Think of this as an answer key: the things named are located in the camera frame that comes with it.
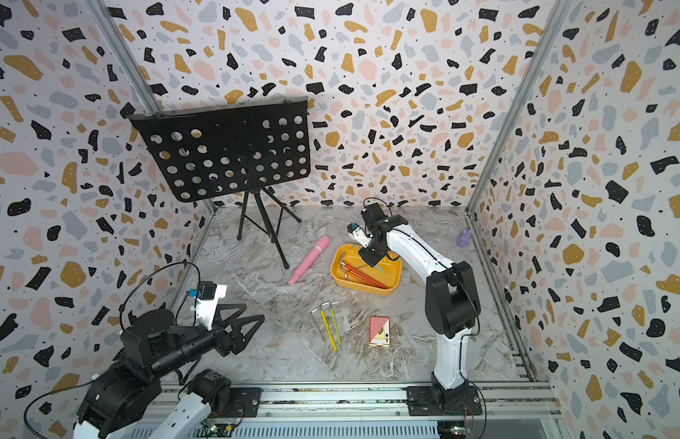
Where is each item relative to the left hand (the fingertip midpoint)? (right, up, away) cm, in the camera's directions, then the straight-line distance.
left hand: (255, 313), depth 61 cm
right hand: (+27, +10, +31) cm, 43 cm away
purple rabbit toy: (+65, +16, +46) cm, 81 cm away
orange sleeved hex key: (+21, +3, +39) cm, 44 cm away
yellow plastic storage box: (+34, +3, +39) cm, 52 cm away
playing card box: (+30, -13, +24) cm, 41 cm away
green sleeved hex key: (+16, -11, +27) cm, 33 cm away
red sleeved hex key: (+25, +3, +38) cm, 45 cm away
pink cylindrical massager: (+9, +14, +45) cm, 48 cm away
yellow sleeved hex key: (+15, -15, +24) cm, 32 cm away
